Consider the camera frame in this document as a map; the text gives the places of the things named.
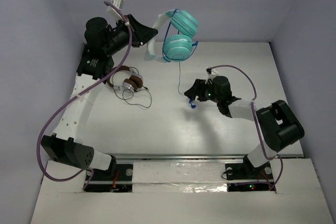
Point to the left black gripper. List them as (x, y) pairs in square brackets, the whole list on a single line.
[(134, 31)]

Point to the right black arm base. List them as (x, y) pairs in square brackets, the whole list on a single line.
[(244, 177)]

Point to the brown silver headphones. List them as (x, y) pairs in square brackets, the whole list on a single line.
[(133, 83)]

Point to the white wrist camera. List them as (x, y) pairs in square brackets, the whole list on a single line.
[(212, 73), (118, 4)]

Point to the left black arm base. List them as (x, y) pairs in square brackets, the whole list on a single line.
[(117, 179)]

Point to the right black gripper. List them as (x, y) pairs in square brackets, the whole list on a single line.
[(198, 89)]

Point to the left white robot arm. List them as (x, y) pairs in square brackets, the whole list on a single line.
[(96, 66)]

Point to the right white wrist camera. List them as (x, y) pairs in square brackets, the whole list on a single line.
[(212, 73)]

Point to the white foam taped block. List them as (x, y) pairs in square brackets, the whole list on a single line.
[(178, 177)]

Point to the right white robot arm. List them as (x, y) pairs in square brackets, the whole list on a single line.
[(276, 124)]

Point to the teal white headphones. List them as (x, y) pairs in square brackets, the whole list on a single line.
[(178, 44)]

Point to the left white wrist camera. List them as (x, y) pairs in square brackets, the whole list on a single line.
[(118, 4)]

